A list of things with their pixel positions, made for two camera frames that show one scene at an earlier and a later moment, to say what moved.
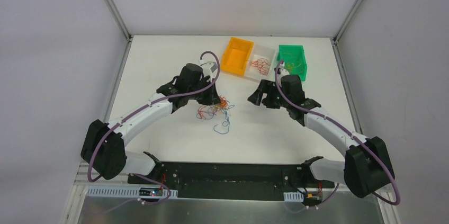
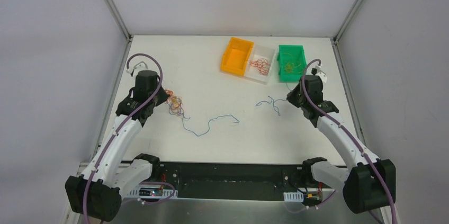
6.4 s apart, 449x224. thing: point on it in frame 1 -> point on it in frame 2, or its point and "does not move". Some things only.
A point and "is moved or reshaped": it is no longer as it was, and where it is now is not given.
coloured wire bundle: (208, 113) is moved or reshaped
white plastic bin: (260, 63) does not move
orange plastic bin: (236, 56) does not move
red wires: (262, 64) does not move
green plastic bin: (295, 58) does not move
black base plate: (190, 179) does not move
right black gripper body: (266, 93) -> (294, 97)
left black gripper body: (206, 93) -> (161, 94)
